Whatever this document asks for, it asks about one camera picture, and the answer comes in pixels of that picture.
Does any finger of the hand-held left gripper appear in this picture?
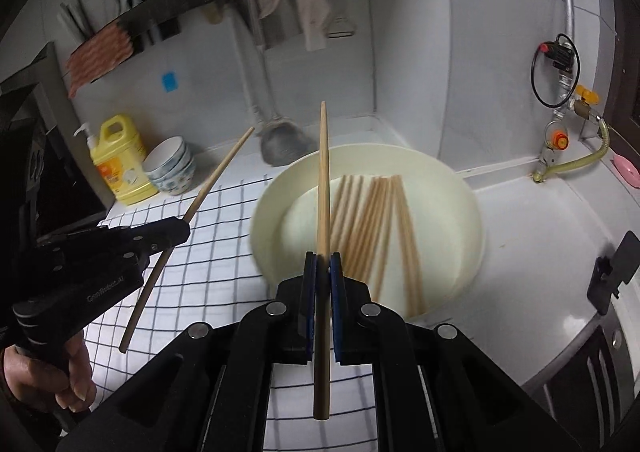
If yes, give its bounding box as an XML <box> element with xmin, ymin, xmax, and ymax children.
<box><xmin>102</xmin><ymin>216</ymin><xmax>192</xmax><ymax>274</ymax></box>

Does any gas regulator with orange knob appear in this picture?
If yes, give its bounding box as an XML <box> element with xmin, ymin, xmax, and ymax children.
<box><xmin>540</xmin><ymin>119</ymin><xmax>573</xmax><ymax>173</ymax></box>

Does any silver metal gas pipe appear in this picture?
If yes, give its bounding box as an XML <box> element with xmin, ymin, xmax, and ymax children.
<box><xmin>556</xmin><ymin>0</ymin><xmax>580</xmax><ymax>98</ymax></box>

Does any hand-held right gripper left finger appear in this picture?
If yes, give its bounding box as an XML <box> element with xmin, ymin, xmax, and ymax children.
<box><xmin>55</xmin><ymin>252</ymin><xmax>318</xmax><ymax>452</ymax></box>

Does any white dark-grid checkered cloth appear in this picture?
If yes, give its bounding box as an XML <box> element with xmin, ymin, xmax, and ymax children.
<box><xmin>80</xmin><ymin>177</ymin><xmax>381</xmax><ymax>452</ymax></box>

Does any pile of wooden chopsticks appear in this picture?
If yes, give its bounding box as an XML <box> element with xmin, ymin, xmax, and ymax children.
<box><xmin>327</xmin><ymin>173</ymin><xmax>426</xmax><ymax>318</ymax></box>

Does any white pump dispenser bottle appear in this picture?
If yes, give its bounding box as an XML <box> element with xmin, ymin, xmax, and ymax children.
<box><xmin>72</xmin><ymin>122</ymin><xmax>103</xmax><ymax>158</ymax></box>

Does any grey hanging metal blade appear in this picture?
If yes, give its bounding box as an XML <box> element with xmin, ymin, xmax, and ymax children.
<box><xmin>247</xmin><ymin>0</ymin><xmax>293</xmax><ymax>52</ymax></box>

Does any orange striped hanging cloth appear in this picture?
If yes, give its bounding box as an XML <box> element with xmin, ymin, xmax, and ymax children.
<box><xmin>65</xmin><ymin>19</ymin><xmax>135</xmax><ymax>100</ymax></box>

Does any black cable loop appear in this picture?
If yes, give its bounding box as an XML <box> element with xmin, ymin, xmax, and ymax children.
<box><xmin>531</xmin><ymin>33</ymin><xmax>582</xmax><ymax>109</ymax></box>

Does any dark base cabinet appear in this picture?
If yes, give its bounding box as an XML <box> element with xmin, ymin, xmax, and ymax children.
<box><xmin>520</xmin><ymin>302</ymin><xmax>640</xmax><ymax>452</ymax></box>

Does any pink soap dish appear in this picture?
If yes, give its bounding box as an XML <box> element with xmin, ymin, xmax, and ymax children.
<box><xmin>612</xmin><ymin>154</ymin><xmax>640</xmax><ymax>188</ymax></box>

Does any blue patterned ceramic bowl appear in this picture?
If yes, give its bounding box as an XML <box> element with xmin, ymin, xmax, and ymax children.
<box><xmin>142</xmin><ymin>135</ymin><xmax>193</xmax><ymax>175</ymax></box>
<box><xmin>145</xmin><ymin>159</ymin><xmax>196</xmax><ymax>183</ymax></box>
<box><xmin>147</xmin><ymin>167</ymin><xmax>197</xmax><ymax>189</ymax></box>
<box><xmin>152</xmin><ymin>174</ymin><xmax>197</xmax><ymax>197</ymax></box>

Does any black and red gas valve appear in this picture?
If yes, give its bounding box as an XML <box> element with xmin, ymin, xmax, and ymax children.
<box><xmin>537</xmin><ymin>34</ymin><xmax>576</xmax><ymax>74</ymax></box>

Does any person's left hand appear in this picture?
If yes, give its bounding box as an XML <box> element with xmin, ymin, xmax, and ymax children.
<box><xmin>0</xmin><ymin>334</ymin><xmax>98</xmax><ymax>415</ymax></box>

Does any beige hanging rag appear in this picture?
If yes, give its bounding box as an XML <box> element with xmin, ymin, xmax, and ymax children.
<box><xmin>257</xmin><ymin>0</ymin><xmax>332</xmax><ymax>53</ymax></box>

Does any black gas stove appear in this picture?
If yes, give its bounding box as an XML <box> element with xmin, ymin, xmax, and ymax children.
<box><xmin>0</xmin><ymin>47</ymin><xmax>116</xmax><ymax>243</ymax></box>

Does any yellowish gas hose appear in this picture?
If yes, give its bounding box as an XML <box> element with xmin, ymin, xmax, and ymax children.
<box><xmin>531</xmin><ymin>117</ymin><xmax>612</xmax><ymax>184</ymax></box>

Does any single wooden chopstick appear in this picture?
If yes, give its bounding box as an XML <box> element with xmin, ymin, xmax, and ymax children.
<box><xmin>118</xmin><ymin>126</ymin><xmax>256</xmax><ymax>354</ymax></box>
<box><xmin>312</xmin><ymin>100</ymin><xmax>332</xmax><ymax>422</ymax></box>

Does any black plastic bracket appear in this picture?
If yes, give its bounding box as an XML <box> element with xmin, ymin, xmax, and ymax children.
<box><xmin>586</xmin><ymin>230</ymin><xmax>640</xmax><ymax>318</ymax></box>

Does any large cream plastic basin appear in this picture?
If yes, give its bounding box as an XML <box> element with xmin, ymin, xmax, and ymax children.
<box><xmin>248</xmin><ymin>143</ymin><xmax>487</xmax><ymax>320</ymax></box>

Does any yellow detergent jug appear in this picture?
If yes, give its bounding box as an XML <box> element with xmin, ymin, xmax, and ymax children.
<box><xmin>91</xmin><ymin>113</ymin><xmax>160</xmax><ymax>207</ymax></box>

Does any metal cooking spatula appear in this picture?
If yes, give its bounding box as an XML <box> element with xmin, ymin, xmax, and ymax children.
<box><xmin>259</xmin><ymin>47</ymin><xmax>307</xmax><ymax>167</ymax></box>

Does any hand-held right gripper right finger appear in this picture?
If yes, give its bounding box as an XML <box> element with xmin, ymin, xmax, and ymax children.
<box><xmin>329</xmin><ymin>252</ymin><xmax>583</xmax><ymax>452</ymax></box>

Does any white long-handled dish brush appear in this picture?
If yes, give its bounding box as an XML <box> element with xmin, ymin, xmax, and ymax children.
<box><xmin>232</xmin><ymin>7</ymin><xmax>273</xmax><ymax>133</ymax></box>

